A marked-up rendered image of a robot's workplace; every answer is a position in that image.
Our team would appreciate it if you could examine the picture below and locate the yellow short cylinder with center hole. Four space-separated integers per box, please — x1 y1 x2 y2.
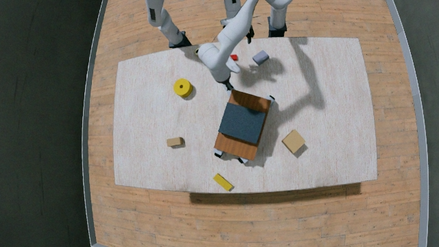
174 78 193 97

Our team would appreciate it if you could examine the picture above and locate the tan cardboard box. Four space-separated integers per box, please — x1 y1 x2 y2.
282 129 306 153

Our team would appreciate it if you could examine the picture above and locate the small tan wooden block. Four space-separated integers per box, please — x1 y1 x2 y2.
167 137 183 147

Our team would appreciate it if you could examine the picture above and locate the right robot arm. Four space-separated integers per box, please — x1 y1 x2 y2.
145 0 241 45

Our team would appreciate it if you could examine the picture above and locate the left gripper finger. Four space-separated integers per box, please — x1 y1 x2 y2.
225 83 233 90

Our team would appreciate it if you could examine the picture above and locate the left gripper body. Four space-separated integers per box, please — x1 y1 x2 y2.
216 74 231 86

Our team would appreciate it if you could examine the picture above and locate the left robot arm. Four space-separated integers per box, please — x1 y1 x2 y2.
198 0 293 82

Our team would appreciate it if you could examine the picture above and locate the yellow rectangular bar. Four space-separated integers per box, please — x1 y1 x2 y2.
213 173 233 191

